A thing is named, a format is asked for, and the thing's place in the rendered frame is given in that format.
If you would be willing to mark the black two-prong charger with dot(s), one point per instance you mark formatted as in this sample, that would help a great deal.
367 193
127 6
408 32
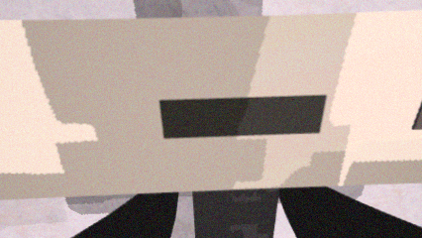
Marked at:
235 213

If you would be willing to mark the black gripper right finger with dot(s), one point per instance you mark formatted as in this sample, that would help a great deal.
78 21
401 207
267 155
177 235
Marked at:
321 212

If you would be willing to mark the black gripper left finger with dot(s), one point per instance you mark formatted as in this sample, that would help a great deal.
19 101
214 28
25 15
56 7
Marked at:
146 215

